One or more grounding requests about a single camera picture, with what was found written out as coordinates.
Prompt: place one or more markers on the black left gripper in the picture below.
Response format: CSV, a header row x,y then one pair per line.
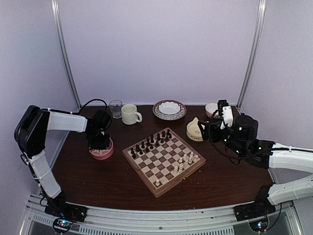
x,y
105,143

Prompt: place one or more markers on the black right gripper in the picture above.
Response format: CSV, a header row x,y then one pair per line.
x,y
214,128

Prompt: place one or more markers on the white chess knight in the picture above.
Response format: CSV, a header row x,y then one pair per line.
x,y
190,160

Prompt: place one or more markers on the white chess piece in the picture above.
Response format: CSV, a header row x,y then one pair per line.
x,y
186,164

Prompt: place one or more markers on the white chess queen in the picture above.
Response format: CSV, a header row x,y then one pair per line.
x,y
175,172

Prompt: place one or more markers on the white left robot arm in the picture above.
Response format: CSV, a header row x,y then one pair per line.
x,y
31,137

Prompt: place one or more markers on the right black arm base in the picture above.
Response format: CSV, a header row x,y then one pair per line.
x,y
253,210

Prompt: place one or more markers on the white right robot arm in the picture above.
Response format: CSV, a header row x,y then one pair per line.
x,y
272,155

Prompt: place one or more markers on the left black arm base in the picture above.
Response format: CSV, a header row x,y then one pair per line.
x,y
70,212

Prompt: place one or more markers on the white chess pieces pile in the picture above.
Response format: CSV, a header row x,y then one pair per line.
x,y
98,152

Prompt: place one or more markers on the wooden chess board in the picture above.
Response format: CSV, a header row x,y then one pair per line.
x,y
159,163

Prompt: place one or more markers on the pink cat-ear bowl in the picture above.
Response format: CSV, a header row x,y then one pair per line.
x,y
104,157

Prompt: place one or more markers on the clear drinking glass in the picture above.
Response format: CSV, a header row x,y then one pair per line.
x,y
115,108

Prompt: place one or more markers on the cream ribbed mug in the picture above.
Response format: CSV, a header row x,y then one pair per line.
x,y
130,115

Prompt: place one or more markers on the white floral small bowl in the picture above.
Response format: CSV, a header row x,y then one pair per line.
x,y
210,108

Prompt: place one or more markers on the yellow cat-ear bowl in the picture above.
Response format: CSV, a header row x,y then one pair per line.
x,y
193,131

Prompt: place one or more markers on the patterned brown rim plate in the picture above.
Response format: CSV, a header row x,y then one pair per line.
x,y
176,116

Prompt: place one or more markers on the white scalloped bowl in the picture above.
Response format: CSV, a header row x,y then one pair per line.
x,y
169,108

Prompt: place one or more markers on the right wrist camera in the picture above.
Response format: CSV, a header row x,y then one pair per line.
x,y
225,111

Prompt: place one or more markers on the front aluminium rail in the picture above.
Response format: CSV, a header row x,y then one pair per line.
x,y
209,221

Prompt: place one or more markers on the right aluminium frame post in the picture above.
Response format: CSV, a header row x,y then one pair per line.
x,y
253,52

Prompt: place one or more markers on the aluminium frame post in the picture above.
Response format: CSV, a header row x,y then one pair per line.
x,y
64,54
253,52

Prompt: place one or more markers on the left aluminium frame post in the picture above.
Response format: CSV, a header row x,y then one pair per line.
x,y
64,54

